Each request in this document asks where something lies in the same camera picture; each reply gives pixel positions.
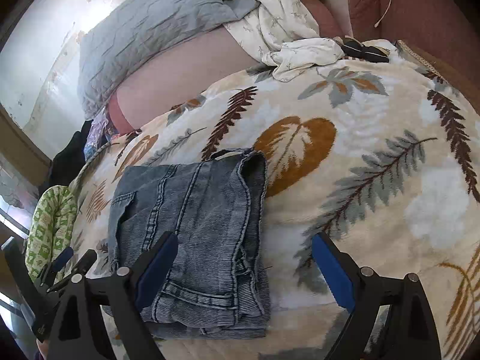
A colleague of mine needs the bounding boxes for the red-brown upholstered sofa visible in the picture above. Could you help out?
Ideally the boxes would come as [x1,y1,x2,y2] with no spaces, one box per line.
[311,0,480,94]

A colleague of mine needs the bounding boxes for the grey pillow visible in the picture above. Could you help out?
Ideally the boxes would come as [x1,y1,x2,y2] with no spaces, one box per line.
[77,0,259,121]

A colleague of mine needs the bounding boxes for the purple plastic bag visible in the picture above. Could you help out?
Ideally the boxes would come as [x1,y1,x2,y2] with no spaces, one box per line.
[84,114,121,162]

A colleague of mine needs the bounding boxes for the blue denim pants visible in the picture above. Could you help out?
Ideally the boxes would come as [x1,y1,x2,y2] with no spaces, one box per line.
[101,148,272,340]

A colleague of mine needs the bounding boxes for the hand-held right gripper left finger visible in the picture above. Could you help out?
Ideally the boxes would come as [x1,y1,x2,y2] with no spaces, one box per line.
[45,231,179,360]

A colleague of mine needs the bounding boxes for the wooden door frame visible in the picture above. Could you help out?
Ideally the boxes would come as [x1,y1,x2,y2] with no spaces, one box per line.
[0,105,51,184]

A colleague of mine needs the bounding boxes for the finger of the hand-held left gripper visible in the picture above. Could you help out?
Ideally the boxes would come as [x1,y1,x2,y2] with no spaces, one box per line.
[47,249,97,293]
[39,247,74,285]

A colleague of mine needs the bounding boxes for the cream leaf-print blanket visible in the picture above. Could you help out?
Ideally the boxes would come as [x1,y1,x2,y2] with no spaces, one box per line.
[67,39,480,360]

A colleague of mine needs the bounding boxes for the dark cloth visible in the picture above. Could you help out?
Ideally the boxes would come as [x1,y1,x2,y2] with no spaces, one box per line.
[50,120,94,192]

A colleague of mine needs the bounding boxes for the small black pouch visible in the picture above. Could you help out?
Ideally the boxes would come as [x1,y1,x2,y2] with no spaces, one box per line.
[335,35,391,64]

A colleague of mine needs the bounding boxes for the brown cloth with woven trim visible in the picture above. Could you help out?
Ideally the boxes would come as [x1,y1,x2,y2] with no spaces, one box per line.
[395,39,480,83]

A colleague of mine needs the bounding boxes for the pink long pillow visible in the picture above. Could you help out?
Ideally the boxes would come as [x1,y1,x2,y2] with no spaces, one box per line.
[109,26,259,136]

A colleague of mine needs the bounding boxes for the green patterned cloth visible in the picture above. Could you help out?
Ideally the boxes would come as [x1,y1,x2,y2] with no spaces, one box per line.
[25,185,77,282]

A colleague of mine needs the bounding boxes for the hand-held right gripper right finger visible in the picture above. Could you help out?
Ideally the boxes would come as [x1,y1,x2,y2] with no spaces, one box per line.
[311,232,443,360]

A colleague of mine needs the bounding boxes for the white floral bed sheet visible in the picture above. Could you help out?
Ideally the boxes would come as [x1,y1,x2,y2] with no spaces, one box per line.
[202,0,347,81]

